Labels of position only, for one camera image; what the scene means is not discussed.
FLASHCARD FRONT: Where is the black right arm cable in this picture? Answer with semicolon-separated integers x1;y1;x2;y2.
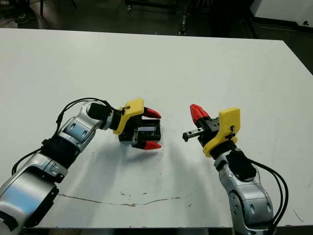
251;159;289;231

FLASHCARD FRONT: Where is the glossy black box lid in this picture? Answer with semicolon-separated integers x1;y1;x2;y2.
119;118;162;143

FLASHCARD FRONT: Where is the person in black clothes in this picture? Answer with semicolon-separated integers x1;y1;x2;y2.
14;12;30;24

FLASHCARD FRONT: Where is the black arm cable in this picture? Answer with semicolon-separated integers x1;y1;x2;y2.
12;97;113;174
251;159;289;231

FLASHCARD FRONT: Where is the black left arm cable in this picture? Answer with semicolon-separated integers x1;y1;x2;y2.
12;97;113;174

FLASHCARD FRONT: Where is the white cabinet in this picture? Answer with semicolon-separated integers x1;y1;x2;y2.
249;0;313;26

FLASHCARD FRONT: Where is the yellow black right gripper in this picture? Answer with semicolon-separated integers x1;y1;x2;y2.
182;104;241;157

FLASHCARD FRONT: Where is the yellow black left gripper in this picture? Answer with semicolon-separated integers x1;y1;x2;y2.
112;98;162;150

